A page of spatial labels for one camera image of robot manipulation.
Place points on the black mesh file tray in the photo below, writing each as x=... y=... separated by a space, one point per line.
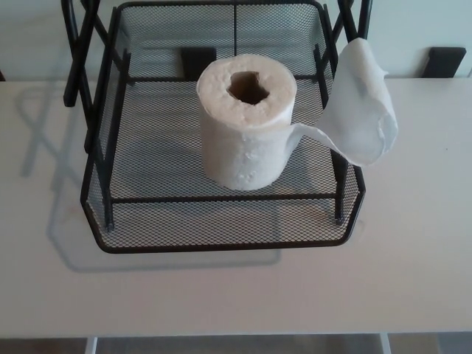
x=221 y=245

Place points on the white metal desk leg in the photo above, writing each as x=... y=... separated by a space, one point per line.
x=93 y=346
x=385 y=344

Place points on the white toilet paper roll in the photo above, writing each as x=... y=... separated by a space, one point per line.
x=243 y=147

